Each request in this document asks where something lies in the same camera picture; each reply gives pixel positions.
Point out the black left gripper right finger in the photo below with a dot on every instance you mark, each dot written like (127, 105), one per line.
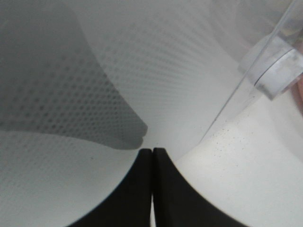
(177, 203)

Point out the white microwave oven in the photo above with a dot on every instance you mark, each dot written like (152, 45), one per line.
(250, 162)

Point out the white microwave door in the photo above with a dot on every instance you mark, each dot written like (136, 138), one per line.
(86, 84)

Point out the pink round plate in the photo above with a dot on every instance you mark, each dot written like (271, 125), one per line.
(300, 89)

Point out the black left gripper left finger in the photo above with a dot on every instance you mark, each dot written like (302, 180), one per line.
(129, 204)

